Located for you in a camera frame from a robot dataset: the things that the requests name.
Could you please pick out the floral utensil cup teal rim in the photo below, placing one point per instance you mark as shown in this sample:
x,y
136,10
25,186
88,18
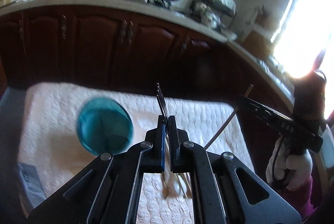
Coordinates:
x,y
103,125

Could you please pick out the right hand white glove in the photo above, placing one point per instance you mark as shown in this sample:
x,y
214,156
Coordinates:
x,y
282,160

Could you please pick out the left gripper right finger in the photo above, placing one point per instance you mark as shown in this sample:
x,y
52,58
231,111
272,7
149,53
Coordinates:
x,y
176,139

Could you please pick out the wooden chopstick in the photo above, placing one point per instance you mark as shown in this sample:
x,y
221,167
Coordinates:
x,y
230,117
174,184

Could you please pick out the dark wooden lower cabinets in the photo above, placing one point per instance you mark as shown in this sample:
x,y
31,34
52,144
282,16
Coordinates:
x,y
131,52

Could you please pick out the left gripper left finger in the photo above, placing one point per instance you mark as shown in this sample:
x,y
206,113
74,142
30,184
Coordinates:
x,y
154,157

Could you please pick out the dish rack with dishes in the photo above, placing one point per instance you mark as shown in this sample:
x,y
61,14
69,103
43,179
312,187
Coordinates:
x,y
211,12

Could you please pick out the metal fork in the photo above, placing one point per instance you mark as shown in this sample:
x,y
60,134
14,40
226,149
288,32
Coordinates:
x,y
161,102

